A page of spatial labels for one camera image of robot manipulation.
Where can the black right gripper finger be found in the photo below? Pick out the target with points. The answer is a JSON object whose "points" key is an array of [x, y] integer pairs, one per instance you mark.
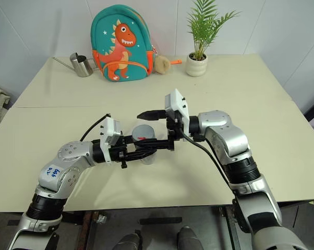
{"points": [[159, 144], [151, 115]]}

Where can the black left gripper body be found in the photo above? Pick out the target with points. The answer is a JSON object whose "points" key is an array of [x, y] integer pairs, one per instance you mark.
{"points": [[118, 154]]}

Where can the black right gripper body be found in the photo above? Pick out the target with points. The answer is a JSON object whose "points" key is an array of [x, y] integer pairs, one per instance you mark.
{"points": [[173, 130]]}

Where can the clear plastic jar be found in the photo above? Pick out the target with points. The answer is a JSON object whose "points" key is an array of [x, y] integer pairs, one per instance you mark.
{"points": [[149, 160]]}

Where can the grey jar lid red mark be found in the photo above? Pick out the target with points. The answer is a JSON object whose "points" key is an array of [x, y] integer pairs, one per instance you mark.
{"points": [[144, 131]]}

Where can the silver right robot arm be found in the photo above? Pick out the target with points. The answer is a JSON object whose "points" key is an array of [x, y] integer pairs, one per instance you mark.
{"points": [[224, 135]]}

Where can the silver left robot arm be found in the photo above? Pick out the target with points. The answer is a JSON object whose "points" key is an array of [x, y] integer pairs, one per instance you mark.
{"points": [[68, 156]]}

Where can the beige plush pompom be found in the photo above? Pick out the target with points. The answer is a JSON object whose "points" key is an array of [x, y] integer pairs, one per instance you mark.
{"points": [[162, 65]]}

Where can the white ribbed plant pot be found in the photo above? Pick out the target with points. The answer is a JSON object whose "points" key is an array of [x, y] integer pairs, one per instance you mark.
{"points": [[196, 66]]}

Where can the small crumpled silver piece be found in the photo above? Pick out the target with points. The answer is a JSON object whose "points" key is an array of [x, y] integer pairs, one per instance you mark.
{"points": [[102, 219]]}

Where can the black flat bar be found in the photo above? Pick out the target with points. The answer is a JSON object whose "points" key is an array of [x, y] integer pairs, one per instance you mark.
{"points": [[161, 221]]}

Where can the teal dinosaur backpack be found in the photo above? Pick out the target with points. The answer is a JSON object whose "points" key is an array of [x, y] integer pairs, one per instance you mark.
{"points": [[120, 39]]}

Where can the steel watering can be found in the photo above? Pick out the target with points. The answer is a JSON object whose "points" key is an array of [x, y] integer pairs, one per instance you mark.
{"points": [[80, 65]]}

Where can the dark rounded metallic shape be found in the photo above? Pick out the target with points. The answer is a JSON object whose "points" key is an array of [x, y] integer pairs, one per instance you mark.
{"points": [[127, 242], [189, 238]]}

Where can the green palm plant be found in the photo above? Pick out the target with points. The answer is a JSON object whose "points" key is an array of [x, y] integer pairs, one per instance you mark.
{"points": [[202, 23]]}

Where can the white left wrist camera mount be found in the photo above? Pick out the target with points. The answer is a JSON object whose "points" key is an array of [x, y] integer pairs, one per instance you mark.
{"points": [[108, 132]]}

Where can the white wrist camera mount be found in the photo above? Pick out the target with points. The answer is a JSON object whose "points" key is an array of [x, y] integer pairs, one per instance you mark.
{"points": [[108, 132], [176, 102]]}

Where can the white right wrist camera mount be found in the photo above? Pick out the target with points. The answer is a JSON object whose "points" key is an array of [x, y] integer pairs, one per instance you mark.
{"points": [[176, 102]]}

